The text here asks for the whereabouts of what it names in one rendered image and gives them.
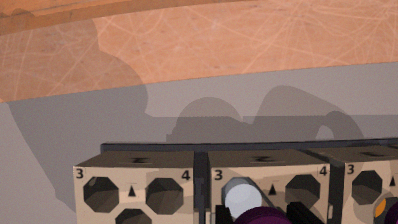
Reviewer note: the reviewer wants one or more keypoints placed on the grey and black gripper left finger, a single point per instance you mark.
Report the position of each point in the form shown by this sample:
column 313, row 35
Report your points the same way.
column 223, row 215

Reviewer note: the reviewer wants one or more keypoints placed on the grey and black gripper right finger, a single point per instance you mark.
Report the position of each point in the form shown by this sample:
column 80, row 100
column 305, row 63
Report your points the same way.
column 298, row 213

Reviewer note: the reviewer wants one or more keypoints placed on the beige bucket adapter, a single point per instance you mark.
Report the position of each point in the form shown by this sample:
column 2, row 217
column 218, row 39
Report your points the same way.
column 278, row 172
column 98, row 201
column 368, row 188

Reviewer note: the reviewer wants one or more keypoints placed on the grey bench mat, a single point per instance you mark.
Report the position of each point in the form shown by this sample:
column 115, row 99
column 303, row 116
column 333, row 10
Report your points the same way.
column 41, row 139

